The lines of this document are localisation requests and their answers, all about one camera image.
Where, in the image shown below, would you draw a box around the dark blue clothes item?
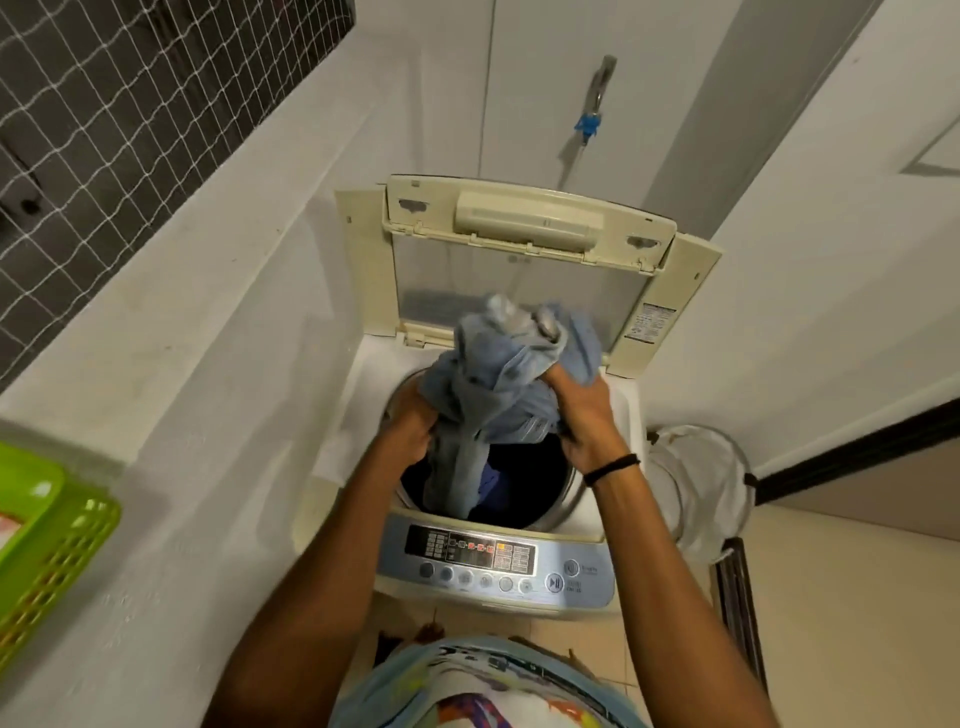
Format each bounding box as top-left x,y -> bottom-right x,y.
476,461 -> 516,505

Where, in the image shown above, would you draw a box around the white paper notice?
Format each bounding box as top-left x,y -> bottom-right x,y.
899,112 -> 960,179

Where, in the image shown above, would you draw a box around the person's left forearm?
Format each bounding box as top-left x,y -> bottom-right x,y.
202,442 -> 429,728

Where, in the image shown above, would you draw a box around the colourful printed shirt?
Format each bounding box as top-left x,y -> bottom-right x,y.
329,635 -> 650,728

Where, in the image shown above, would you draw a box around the white and blue washing machine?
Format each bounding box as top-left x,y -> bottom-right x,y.
290,174 -> 725,622

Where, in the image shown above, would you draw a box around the green plastic basket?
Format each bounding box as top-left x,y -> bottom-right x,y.
0,440 -> 123,673

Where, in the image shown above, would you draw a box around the white mesh laundry basket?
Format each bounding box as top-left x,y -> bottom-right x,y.
644,424 -> 759,564

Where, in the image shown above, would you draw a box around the person's right hand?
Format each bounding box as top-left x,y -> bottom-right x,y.
539,363 -> 639,478

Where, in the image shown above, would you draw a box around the black sliding door frame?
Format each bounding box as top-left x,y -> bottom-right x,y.
710,397 -> 960,691

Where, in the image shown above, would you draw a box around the beige kitchen cabinet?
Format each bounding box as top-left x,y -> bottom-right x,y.
757,442 -> 960,543

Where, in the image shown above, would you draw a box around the light blue denim clothes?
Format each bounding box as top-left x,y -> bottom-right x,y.
418,293 -> 605,520

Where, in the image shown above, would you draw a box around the black wristband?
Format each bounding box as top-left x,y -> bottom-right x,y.
582,452 -> 643,489

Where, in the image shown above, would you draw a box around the white window safety net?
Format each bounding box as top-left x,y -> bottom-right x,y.
0,0 -> 355,395

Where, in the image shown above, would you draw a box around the person's left hand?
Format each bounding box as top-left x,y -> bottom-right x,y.
380,378 -> 440,470

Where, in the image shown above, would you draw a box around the person's right forearm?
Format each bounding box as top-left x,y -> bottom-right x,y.
592,464 -> 781,728

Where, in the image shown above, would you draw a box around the metal water tap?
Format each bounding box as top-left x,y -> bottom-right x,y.
588,53 -> 619,114

